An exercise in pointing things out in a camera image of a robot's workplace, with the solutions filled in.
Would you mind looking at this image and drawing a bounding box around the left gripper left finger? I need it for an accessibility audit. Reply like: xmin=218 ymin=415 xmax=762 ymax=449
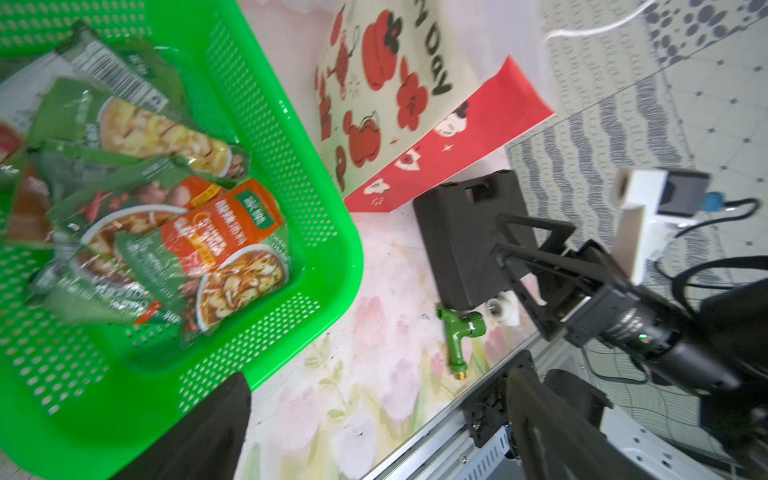
xmin=113 ymin=372 xmax=251 ymax=479

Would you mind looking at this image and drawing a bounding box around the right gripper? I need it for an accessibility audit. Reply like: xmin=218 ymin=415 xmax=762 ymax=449
xmin=491 ymin=213 xmax=690 ymax=365

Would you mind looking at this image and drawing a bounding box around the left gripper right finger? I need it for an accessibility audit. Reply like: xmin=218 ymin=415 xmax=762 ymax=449
xmin=506 ymin=369 xmax=651 ymax=479

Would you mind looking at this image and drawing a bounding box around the green plastic basket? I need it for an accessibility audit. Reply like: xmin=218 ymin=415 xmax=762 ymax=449
xmin=1 ymin=1 xmax=363 ymax=479

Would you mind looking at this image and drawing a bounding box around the white red paper gift bag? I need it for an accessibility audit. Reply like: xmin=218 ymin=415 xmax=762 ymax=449
xmin=313 ymin=0 xmax=661 ymax=214

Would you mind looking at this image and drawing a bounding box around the white pipe elbow fitting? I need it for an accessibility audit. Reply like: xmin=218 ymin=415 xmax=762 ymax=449
xmin=485 ymin=290 xmax=521 ymax=327

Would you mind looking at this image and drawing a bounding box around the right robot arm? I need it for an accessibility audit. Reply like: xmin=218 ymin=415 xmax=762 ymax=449
xmin=491 ymin=213 xmax=767 ymax=479

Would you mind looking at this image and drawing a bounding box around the black plastic tool case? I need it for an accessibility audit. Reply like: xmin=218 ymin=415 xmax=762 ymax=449
xmin=413 ymin=170 xmax=527 ymax=311

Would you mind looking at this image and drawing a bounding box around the green plastic faucet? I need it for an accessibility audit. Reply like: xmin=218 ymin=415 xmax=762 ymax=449
xmin=437 ymin=307 xmax=487 ymax=380

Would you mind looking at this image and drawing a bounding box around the red orange soup packet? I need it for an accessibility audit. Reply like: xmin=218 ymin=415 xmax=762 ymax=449
xmin=116 ymin=178 xmax=292 ymax=337

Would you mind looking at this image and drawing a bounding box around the green soup packet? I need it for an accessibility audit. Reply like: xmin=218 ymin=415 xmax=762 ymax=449
xmin=27 ymin=78 xmax=251 ymax=180

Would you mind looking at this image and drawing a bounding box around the barcode soup packet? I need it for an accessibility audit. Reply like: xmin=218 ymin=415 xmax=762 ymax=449
xmin=1 ymin=20 xmax=191 ymax=137

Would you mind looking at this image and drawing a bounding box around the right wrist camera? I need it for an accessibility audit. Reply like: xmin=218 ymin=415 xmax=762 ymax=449
xmin=611 ymin=167 xmax=711 ymax=285

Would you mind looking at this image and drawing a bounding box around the aluminium mounting rail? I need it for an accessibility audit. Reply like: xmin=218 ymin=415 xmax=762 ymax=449
xmin=364 ymin=334 xmax=584 ymax=479

